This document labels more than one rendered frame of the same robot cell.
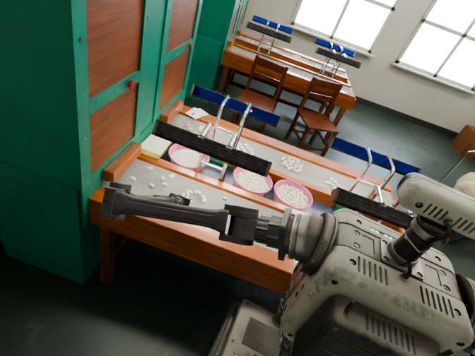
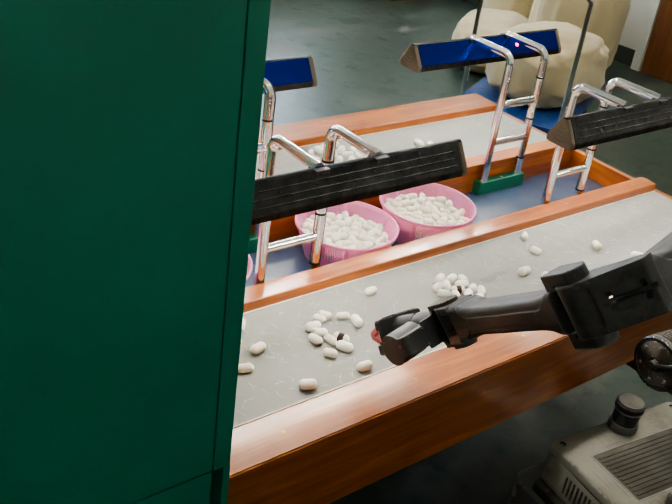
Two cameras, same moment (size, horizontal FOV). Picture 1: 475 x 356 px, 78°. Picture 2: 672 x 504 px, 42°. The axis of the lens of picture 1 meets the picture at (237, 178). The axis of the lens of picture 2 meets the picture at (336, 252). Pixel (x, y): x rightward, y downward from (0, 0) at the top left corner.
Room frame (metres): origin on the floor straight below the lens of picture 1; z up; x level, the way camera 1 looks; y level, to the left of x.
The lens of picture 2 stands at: (0.03, 1.22, 1.83)
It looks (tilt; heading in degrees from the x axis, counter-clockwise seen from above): 30 degrees down; 319
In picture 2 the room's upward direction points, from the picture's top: 8 degrees clockwise
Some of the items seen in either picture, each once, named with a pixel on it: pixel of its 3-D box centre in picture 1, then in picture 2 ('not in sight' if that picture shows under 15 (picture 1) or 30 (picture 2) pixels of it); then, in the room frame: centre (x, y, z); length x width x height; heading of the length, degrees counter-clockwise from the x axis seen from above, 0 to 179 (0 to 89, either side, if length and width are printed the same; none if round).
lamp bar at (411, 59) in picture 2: (374, 156); (486, 47); (1.81, -0.79, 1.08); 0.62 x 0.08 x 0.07; 90
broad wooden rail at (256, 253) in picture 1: (259, 263); (542, 352); (0.98, -0.26, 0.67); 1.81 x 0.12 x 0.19; 90
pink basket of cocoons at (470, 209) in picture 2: (290, 198); (425, 217); (1.53, -0.38, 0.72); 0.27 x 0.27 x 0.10
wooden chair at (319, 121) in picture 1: (317, 120); not in sight; (3.57, -0.69, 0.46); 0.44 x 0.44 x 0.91; 23
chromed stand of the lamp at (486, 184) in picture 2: (362, 184); (494, 111); (1.73, -0.80, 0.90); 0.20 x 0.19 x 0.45; 90
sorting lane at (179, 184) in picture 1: (268, 228); (483, 286); (1.19, -0.26, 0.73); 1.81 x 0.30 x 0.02; 90
